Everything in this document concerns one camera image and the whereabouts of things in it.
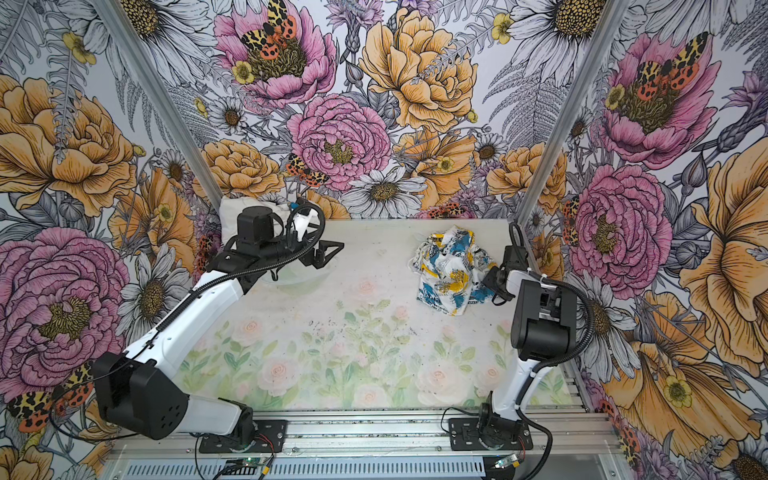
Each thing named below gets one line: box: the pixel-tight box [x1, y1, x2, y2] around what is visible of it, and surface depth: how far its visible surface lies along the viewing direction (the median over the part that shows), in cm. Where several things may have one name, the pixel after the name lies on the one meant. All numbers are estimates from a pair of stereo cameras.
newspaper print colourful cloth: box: [409, 226, 498, 316], surface depth 101 cm
